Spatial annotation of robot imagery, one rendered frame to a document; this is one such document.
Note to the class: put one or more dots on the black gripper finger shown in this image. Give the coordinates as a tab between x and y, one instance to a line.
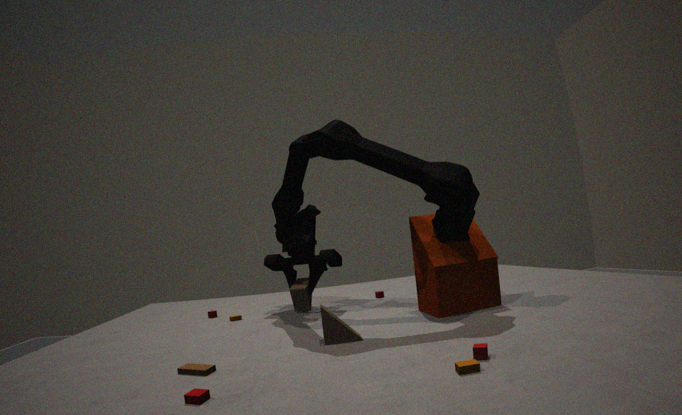
316	270
290	274

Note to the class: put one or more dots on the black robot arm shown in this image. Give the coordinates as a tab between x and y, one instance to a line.
446	184

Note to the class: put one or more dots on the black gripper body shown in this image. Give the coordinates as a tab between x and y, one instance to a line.
330	257

